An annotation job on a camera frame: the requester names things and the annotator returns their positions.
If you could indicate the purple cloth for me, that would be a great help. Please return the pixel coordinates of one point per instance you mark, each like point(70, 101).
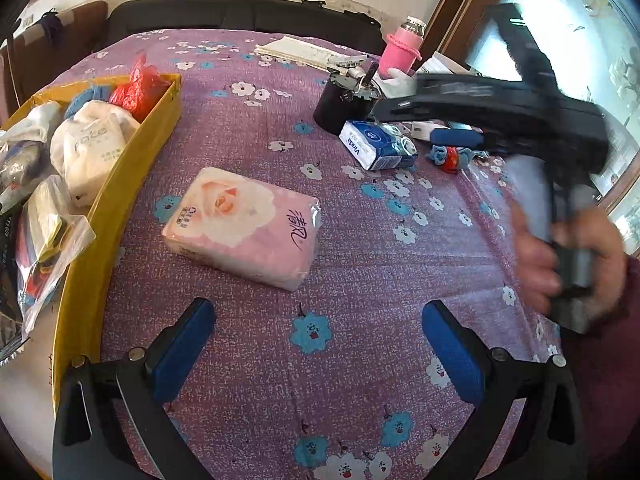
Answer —
point(49, 22)

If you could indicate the silver metal tool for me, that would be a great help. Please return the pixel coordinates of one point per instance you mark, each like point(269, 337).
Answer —
point(352, 75)

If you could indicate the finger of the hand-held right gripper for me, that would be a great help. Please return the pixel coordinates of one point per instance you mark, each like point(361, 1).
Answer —
point(455, 137)

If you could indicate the black round container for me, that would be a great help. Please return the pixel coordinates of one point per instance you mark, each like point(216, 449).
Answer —
point(340, 107)

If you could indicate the person's right hand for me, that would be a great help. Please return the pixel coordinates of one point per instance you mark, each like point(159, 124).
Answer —
point(610, 265)

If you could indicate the pink tissue pack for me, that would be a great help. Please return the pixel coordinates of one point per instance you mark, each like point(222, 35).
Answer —
point(245, 230)

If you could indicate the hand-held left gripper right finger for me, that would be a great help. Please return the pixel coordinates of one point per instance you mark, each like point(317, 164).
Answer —
point(455, 355)

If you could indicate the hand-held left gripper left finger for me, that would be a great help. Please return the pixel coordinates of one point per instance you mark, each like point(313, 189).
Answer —
point(180, 355)

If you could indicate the grey packet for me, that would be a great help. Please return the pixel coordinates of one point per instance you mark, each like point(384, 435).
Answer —
point(20, 170)

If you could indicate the white tissue pack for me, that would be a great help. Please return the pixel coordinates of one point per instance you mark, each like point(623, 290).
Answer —
point(90, 150)

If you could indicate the black packet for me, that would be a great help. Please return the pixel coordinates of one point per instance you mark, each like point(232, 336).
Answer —
point(10, 285)

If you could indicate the stack of white papers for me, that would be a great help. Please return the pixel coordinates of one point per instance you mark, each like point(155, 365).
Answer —
point(300, 52)

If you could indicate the blue tissue pack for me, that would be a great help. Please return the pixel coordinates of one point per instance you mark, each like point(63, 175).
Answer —
point(380, 145)

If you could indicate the clear plastic bag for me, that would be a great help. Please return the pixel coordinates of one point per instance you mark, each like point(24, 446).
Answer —
point(50, 225)

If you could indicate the glass window pane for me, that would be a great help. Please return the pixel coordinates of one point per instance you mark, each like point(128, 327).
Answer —
point(590, 35)

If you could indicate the wooden frame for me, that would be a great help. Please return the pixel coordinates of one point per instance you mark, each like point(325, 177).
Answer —
point(465, 5)

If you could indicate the dark headboard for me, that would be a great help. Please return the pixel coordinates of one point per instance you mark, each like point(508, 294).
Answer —
point(245, 20)

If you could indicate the white plastic bag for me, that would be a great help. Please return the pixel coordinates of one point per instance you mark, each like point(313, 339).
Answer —
point(30, 122)

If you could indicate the yellow cardboard box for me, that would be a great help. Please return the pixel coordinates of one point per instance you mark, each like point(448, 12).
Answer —
point(120, 195)

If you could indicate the pink bottle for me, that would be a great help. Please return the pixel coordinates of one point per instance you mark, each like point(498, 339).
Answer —
point(400, 50)

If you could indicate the red and blue knitted item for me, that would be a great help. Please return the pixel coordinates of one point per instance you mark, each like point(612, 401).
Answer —
point(452, 159)

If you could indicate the purple floral sheet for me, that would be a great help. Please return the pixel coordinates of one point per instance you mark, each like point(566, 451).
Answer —
point(350, 270)

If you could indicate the red plastic bag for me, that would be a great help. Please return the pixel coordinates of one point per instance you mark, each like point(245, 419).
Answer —
point(137, 90)

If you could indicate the white and teal packet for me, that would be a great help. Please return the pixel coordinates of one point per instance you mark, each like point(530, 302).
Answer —
point(440, 64)

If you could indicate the blue fluffy cloth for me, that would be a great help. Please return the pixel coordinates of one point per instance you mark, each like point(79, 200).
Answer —
point(85, 97)

